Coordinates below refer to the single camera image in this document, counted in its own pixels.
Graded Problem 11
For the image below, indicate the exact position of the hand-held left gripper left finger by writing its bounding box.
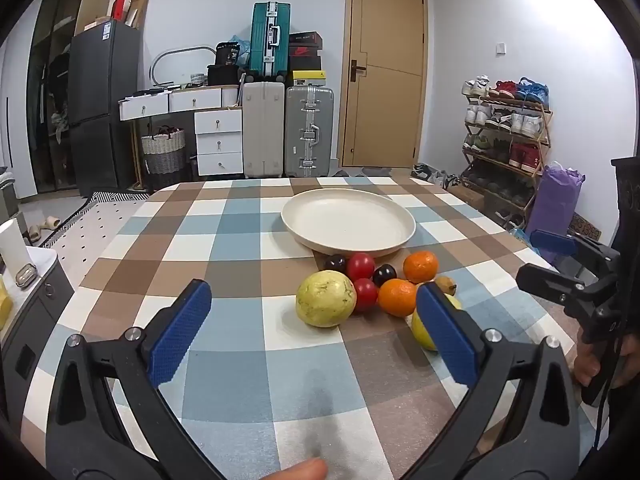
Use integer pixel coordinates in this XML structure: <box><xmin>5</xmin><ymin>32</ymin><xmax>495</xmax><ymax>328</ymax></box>
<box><xmin>45</xmin><ymin>279</ymin><xmax>229</xmax><ymax>480</ymax></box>

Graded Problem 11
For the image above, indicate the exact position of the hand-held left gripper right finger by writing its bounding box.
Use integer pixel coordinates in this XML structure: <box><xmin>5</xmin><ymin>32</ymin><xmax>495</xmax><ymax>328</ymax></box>
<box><xmin>415</xmin><ymin>281</ymin><xmax>582</xmax><ymax>480</ymax></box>

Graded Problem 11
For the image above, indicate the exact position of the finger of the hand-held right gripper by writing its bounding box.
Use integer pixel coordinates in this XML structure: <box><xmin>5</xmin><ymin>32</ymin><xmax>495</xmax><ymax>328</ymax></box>
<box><xmin>530</xmin><ymin>229</ymin><xmax>621</xmax><ymax>286</ymax></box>
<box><xmin>515</xmin><ymin>262</ymin><xmax>606</xmax><ymax>318</ymax></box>

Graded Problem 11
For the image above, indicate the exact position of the yellow green guava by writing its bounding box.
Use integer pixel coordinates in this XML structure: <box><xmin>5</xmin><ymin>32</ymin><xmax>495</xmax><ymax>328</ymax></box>
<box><xmin>296</xmin><ymin>270</ymin><xmax>358</xmax><ymax>329</ymax></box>
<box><xmin>411</xmin><ymin>294</ymin><xmax>464</xmax><ymax>352</ymax></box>

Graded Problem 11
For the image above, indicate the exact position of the orange tangerine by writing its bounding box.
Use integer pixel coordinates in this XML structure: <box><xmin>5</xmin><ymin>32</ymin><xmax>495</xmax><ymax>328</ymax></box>
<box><xmin>403</xmin><ymin>251</ymin><xmax>440</xmax><ymax>284</ymax></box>
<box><xmin>377</xmin><ymin>278</ymin><xmax>419</xmax><ymax>318</ymax></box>

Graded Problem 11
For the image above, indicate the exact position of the red cherry tomato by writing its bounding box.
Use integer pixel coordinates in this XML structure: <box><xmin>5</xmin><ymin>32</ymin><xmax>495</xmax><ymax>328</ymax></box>
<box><xmin>347</xmin><ymin>252</ymin><xmax>377</xmax><ymax>281</ymax></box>
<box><xmin>354</xmin><ymin>278</ymin><xmax>379</xmax><ymax>313</ymax></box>

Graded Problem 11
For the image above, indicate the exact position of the cream round plate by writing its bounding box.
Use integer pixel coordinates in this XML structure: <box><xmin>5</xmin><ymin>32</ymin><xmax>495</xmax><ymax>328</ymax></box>
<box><xmin>280</xmin><ymin>188</ymin><xmax>417</xmax><ymax>256</ymax></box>

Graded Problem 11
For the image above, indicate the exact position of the person's right hand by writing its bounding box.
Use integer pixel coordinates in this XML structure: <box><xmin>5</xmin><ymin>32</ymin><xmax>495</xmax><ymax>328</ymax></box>
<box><xmin>572</xmin><ymin>327</ymin><xmax>640</xmax><ymax>390</ymax></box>

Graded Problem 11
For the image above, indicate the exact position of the person's left hand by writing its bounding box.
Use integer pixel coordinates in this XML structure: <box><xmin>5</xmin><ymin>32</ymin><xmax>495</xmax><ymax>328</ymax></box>
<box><xmin>260</xmin><ymin>457</ymin><xmax>330</xmax><ymax>480</ymax></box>

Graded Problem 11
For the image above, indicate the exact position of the patterned doormat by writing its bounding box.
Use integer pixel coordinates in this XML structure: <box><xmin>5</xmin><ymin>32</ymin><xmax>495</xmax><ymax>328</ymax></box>
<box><xmin>567</xmin><ymin>212</ymin><xmax>603</xmax><ymax>241</ymax></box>

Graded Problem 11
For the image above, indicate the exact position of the purple plastic bag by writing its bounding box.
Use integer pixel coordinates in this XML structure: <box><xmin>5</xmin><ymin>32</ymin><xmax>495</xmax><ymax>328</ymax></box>
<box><xmin>524</xmin><ymin>161</ymin><xmax>586</xmax><ymax>266</ymax></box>

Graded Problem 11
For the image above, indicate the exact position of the brown cardboard box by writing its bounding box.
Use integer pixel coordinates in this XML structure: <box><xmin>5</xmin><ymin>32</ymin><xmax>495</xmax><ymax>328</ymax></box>
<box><xmin>450</xmin><ymin>182</ymin><xmax>486</xmax><ymax>211</ymax></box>

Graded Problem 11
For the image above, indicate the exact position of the wooden shoe rack with shoes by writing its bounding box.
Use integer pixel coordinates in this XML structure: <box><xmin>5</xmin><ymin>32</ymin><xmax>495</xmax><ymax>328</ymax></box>
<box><xmin>461</xmin><ymin>75</ymin><xmax>551</xmax><ymax>228</ymax></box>

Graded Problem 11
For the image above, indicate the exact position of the grey sneaker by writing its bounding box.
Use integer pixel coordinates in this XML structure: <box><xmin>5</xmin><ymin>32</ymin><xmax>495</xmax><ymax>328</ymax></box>
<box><xmin>431</xmin><ymin>170</ymin><xmax>461</xmax><ymax>191</ymax></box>

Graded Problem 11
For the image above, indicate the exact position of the grey side cabinet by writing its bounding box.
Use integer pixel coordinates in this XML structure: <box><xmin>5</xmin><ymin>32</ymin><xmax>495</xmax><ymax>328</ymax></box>
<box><xmin>0</xmin><ymin>247</ymin><xmax>76</xmax><ymax>411</ymax></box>

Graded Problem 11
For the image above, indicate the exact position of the wicker laundry basket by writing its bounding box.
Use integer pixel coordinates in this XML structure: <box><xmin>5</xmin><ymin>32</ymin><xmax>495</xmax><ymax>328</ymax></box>
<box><xmin>140</xmin><ymin>127</ymin><xmax>187</xmax><ymax>188</ymax></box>

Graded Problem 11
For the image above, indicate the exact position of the yellow object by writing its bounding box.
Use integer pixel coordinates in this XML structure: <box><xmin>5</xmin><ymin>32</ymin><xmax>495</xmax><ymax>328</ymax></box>
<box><xmin>0</xmin><ymin>280</ymin><xmax>13</xmax><ymax>331</ymax></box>

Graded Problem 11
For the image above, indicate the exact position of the white paper roll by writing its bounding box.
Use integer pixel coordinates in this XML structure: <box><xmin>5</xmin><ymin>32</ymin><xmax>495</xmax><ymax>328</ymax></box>
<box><xmin>0</xmin><ymin>219</ymin><xmax>28</xmax><ymax>273</ymax></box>

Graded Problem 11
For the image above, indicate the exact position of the white desk with drawers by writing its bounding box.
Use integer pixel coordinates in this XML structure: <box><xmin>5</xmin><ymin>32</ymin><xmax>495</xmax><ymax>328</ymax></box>
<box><xmin>118</xmin><ymin>86</ymin><xmax>244</xmax><ymax>183</ymax></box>

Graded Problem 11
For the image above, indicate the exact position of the wooden door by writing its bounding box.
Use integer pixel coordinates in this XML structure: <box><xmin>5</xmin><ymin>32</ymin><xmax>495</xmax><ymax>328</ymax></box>
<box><xmin>336</xmin><ymin>0</ymin><xmax>428</xmax><ymax>168</ymax></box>

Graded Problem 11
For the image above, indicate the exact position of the beige suitcase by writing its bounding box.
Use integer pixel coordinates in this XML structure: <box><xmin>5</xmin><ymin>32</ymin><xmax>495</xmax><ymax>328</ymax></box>
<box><xmin>242</xmin><ymin>80</ymin><xmax>286</xmax><ymax>179</ymax></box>

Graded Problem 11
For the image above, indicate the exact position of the silver suitcase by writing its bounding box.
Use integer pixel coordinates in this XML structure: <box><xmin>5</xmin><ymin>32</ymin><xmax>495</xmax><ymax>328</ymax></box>
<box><xmin>284</xmin><ymin>85</ymin><xmax>335</xmax><ymax>178</ymax></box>

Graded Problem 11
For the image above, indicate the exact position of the black refrigerator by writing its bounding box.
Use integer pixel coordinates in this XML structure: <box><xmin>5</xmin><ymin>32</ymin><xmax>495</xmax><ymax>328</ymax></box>
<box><xmin>67</xmin><ymin>20</ymin><xmax>141</xmax><ymax>198</ymax></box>

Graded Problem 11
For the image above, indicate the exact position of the black storage box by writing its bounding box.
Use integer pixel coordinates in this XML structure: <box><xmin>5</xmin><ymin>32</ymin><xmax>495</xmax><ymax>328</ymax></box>
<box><xmin>207</xmin><ymin>64</ymin><xmax>246</xmax><ymax>87</ymax></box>

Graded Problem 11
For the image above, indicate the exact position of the yellow white shoe box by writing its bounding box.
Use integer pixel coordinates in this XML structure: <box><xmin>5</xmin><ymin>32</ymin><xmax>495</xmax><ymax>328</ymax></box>
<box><xmin>287</xmin><ymin>70</ymin><xmax>327</xmax><ymax>87</ymax></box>

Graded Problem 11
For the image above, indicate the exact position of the blue plastic bag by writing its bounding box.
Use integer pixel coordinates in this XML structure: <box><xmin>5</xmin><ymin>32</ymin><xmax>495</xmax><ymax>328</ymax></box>
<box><xmin>227</xmin><ymin>35</ymin><xmax>252</xmax><ymax>66</ymax></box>

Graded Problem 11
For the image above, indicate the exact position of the teal suitcase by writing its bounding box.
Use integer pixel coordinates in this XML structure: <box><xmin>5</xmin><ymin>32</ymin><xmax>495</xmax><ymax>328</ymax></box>
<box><xmin>248</xmin><ymin>2</ymin><xmax>292</xmax><ymax>81</ymax></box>

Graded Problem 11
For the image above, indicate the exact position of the dark glass door wardrobe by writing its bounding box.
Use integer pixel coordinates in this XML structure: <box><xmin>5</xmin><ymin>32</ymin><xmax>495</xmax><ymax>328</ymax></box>
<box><xmin>25</xmin><ymin>0</ymin><xmax>117</xmax><ymax>196</ymax></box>

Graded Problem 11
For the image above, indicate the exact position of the tall cardboard box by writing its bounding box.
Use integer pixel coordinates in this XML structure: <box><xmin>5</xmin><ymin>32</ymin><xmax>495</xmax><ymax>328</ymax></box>
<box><xmin>125</xmin><ymin>0</ymin><xmax>150</xmax><ymax>28</ymax></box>

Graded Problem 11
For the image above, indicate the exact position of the black cable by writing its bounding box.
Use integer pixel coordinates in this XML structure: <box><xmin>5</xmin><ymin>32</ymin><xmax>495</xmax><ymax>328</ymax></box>
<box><xmin>592</xmin><ymin>332</ymin><xmax>626</xmax><ymax>448</ymax></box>

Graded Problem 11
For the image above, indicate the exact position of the arched metal frame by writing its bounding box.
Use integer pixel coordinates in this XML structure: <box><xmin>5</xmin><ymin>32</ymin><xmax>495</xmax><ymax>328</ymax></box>
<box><xmin>150</xmin><ymin>46</ymin><xmax>216</xmax><ymax>88</ymax></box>

